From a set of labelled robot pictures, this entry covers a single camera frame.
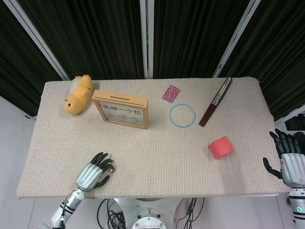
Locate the beige woven tablecloth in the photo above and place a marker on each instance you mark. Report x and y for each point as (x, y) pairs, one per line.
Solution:
(166, 171)

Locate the pink patterned card deck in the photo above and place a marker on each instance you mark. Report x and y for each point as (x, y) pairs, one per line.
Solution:
(171, 93)

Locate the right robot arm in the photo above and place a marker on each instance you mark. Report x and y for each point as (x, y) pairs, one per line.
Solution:
(297, 207)

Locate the white metal frame post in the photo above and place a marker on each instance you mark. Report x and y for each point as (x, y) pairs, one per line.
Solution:
(143, 35)
(237, 35)
(37, 35)

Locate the dark red folded fan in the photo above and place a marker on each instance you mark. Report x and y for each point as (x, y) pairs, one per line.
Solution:
(209, 113)

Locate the red foam block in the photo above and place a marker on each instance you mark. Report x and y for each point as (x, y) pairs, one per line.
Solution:
(220, 148)

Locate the black pleated curtain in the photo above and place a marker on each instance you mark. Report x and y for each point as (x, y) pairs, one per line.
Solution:
(95, 43)
(281, 59)
(190, 38)
(19, 59)

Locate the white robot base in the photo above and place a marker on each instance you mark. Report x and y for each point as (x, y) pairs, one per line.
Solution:
(147, 212)

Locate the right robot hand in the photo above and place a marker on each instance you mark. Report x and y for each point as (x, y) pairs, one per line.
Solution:
(293, 169)

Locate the black equipment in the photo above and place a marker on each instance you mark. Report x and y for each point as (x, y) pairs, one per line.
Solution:
(294, 124)

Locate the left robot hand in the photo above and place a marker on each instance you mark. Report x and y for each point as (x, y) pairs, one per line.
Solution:
(88, 176)

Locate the wooden frame coin box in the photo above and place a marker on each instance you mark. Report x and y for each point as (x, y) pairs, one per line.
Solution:
(119, 97)

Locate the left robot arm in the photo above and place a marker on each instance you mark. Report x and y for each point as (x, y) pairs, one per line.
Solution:
(71, 205)

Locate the yellow plush toy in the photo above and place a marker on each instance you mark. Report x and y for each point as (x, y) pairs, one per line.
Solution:
(76, 100)

